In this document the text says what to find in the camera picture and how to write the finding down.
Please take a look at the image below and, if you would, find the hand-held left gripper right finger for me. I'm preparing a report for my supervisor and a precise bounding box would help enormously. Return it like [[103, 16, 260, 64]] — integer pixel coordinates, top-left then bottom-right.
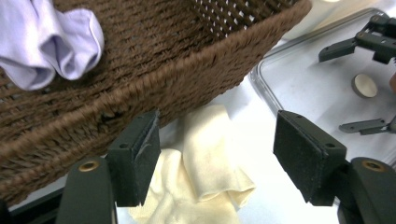
[[273, 109, 347, 207]]

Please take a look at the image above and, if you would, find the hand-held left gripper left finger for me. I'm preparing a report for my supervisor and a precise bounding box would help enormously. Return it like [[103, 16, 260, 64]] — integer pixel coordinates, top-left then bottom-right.
[[106, 108, 163, 208]]

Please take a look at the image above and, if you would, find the cream compartment organizer box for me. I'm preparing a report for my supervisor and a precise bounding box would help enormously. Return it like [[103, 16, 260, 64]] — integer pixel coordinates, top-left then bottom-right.
[[281, 0, 386, 41]]

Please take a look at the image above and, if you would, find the cream sock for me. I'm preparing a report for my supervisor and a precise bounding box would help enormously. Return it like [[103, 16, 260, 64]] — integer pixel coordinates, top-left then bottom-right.
[[127, 148, 241, 224], [181, 104, 257, 209]]

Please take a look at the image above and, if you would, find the brown woven basket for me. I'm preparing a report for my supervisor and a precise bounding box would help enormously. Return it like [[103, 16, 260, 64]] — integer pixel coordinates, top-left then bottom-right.
[[0, 0, 313, 208]]

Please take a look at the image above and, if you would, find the white round disc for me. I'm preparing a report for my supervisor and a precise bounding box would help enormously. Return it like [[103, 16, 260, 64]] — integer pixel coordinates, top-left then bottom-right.
[[350, 73, 379, 100]]

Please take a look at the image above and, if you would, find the purple sock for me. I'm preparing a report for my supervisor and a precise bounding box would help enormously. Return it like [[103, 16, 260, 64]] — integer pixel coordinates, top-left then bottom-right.
[[0, 0, 106, 91]]

